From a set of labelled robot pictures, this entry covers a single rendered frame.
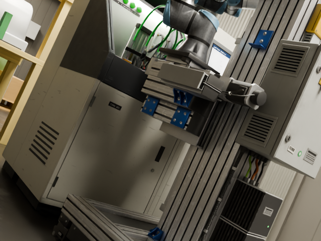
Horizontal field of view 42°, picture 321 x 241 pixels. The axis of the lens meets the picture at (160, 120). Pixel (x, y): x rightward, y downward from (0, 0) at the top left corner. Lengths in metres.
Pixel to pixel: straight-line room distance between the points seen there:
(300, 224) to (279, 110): 2.29
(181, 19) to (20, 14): 3.68
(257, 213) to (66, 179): 1.08
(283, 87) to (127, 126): 1.03
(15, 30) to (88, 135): 3.22
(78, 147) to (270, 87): 1.09
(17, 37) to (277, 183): 3.36
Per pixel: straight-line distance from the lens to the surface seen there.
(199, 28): 1.97
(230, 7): 2.47
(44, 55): 3.89
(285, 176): 3.98
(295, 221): 3.90
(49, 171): 2.34
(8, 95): 6.74
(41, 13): 9.45
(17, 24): 5.41
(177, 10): 1.98
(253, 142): 1.69
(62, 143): 2.32
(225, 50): 3.18
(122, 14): 2.91
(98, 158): 2.38
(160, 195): 2.69
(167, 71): 1.76
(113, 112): 2.35
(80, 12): 2.90
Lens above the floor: 0.67
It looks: 2 degrees up
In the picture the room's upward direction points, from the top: 25 degrees clockwise
